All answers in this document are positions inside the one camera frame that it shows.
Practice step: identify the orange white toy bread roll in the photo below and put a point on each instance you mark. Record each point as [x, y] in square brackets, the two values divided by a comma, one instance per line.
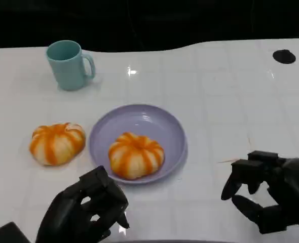
[135, 157]
[55, 144]

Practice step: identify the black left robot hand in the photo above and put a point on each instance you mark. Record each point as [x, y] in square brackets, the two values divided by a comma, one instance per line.
[66, 215]

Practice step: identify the pale green mug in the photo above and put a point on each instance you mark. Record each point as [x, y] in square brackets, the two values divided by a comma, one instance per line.
[68, 73]

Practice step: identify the lilac plate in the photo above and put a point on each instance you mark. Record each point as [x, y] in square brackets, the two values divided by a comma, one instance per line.
[149, 121]

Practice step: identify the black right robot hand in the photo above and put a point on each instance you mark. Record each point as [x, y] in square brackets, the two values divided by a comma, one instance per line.
[291, 187]

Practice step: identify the black backdrop cloth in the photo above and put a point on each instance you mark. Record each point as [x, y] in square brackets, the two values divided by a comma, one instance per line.
[149, 20]

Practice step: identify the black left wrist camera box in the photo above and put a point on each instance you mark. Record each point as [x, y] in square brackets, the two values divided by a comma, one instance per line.
[5, 234]

